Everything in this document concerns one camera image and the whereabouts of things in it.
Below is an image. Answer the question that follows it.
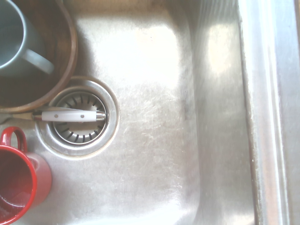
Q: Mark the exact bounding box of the dark wooden bowl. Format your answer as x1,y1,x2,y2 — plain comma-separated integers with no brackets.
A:
0,0,78,114

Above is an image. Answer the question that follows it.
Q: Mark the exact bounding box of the metal sink drain strainer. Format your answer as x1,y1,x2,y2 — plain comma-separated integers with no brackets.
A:
35,76,120,160

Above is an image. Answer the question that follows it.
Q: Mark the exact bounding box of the grey ceramic mug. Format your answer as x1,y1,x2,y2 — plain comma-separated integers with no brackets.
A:
0,0,55,75

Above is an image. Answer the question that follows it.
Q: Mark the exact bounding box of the white-handled table knife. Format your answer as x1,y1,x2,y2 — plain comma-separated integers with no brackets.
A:
11,106,107,124

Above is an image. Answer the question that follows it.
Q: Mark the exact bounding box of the red ceramic mug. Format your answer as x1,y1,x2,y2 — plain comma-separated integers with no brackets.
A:
0,126,53,225

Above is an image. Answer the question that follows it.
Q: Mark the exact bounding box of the stainless steel double sink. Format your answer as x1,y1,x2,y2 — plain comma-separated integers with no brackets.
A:
0,0,300,225

